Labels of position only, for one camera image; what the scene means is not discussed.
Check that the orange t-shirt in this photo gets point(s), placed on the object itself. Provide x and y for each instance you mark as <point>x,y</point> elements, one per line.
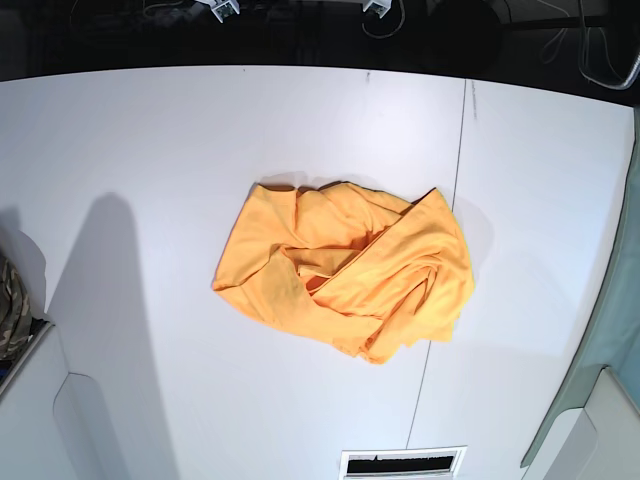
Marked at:
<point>361,270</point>

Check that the camouflage fabric bundle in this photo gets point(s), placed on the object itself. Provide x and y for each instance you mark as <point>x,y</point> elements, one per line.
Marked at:
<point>16,316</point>

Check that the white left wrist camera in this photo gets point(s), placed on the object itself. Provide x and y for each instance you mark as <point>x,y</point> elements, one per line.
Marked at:
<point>378,7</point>

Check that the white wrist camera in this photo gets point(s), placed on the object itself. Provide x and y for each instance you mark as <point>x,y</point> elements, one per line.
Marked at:
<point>378,7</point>
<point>222,9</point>

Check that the white table cable grommet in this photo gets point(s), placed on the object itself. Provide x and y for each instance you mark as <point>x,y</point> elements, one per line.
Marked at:
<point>407,464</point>

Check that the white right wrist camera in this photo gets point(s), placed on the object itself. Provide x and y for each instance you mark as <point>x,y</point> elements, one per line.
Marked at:
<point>222,9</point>

